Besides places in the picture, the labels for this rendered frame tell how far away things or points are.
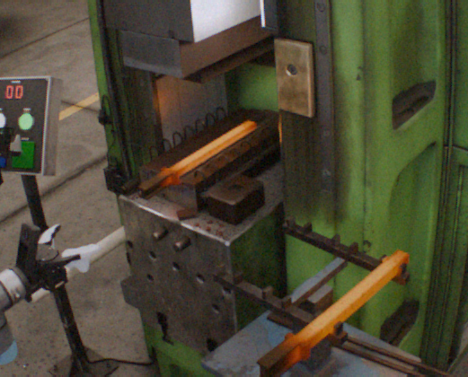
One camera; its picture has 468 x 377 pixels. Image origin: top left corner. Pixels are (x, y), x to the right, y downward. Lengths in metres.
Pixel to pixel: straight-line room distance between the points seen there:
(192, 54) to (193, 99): 0.45
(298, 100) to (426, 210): 0.62
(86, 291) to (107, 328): 0.28
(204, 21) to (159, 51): 0.14
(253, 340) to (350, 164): 0.45
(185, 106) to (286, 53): 0.57
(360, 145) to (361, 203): 0.15
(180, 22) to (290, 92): 0.29
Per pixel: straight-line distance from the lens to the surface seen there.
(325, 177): 1.66
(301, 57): 1.54
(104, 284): 3.11
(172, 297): 1.96
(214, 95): 2.14
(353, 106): 1.54
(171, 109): 2.01
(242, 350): 1.60
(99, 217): 3.57
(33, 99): 2.02
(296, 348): 1.22
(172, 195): 1.83
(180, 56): 1.60
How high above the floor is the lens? 1.87
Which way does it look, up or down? 31 degrees down
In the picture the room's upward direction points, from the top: 5 degrees counter-clockwise
